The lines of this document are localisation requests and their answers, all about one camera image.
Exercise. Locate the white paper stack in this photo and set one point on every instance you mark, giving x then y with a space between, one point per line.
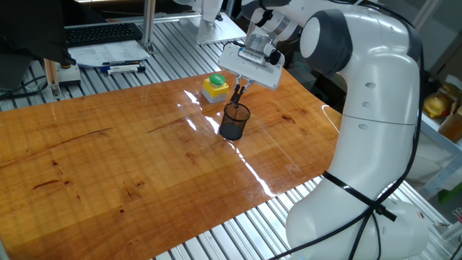
108 52

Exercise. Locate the slanted aluminium frame beam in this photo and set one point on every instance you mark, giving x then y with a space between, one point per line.
429 12

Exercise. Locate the yellow box green push button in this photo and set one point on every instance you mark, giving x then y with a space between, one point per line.
216 88

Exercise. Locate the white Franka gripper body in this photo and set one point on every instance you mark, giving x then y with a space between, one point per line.
249 66

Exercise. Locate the white and blue marker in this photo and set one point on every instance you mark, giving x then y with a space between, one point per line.
124 69

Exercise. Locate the glossy wood pattern mat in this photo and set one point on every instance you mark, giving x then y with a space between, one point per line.
108 187

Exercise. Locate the black mesh pen holder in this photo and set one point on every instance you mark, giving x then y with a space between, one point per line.
232 124

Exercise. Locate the green plastic piece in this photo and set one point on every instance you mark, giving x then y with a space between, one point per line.
451 193

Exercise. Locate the black cloth cover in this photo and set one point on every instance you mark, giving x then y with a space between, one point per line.
32 29

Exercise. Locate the white box with black knob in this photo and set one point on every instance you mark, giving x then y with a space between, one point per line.
69 75

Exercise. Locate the wood faced bracket post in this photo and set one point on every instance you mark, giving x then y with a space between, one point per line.
51 77

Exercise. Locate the upright aluminium profile post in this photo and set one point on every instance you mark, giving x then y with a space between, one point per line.
148 25

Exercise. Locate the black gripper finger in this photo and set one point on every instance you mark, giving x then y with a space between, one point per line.
245 88
235 94

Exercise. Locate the yellow plastic toy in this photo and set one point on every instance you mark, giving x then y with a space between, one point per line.
436 104

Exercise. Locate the small cardboard box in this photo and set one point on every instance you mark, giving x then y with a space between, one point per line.
452 124

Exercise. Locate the black and clear pen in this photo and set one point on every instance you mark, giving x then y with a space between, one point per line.
237 100

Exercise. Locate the black computer keyboard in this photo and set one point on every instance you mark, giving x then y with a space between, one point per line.
103 34

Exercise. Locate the thin black pen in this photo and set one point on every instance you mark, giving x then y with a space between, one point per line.
121 63

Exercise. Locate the white pedestal on metal plate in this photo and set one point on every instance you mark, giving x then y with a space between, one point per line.
211 25

